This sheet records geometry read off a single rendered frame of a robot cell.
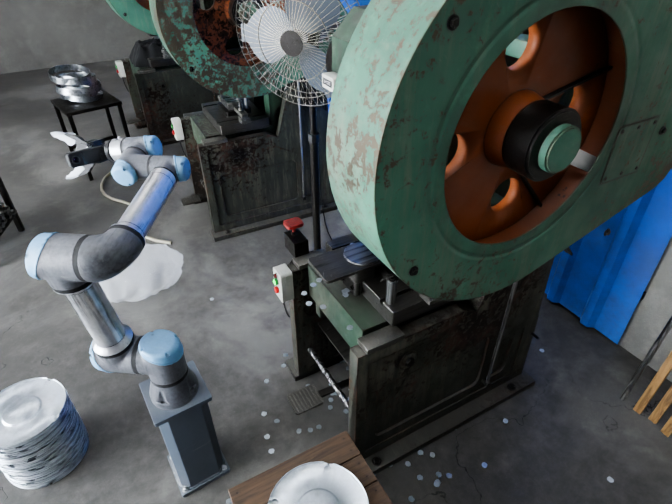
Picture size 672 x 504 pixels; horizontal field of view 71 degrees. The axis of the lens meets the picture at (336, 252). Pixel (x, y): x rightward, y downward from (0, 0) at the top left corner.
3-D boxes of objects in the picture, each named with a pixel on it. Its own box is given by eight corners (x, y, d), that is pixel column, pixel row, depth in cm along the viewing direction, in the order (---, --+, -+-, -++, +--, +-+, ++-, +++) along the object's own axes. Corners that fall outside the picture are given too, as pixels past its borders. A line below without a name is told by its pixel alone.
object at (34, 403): (26, 456, 155) (25, 455, 155) (-46, 438, 161) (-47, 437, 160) (83, 386, 178) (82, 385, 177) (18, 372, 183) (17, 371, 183)
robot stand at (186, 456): (183, 498, 170) (154, 424, 144) (167, 458, 183) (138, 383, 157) (231, 471, 179) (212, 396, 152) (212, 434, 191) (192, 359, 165)
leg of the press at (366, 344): (357, 484, 174) (365, 303, 121) (342, 459, 183) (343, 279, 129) (533, 385, 210) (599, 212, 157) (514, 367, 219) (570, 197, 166)
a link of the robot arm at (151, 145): (147, 144, 144) (157, 129, 150) (115, 147, 146) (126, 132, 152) (158, 165, 149) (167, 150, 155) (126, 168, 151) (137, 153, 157)
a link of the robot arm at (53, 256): (143, 382, 145) (70, 258, 107) (97, 378, 147) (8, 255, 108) (157, 349, 154) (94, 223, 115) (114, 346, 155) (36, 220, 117)
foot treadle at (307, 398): (297, 422, 183) (296, 414, 180) (286, 403, 190) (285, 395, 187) (419, 364, 206) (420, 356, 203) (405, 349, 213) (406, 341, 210)
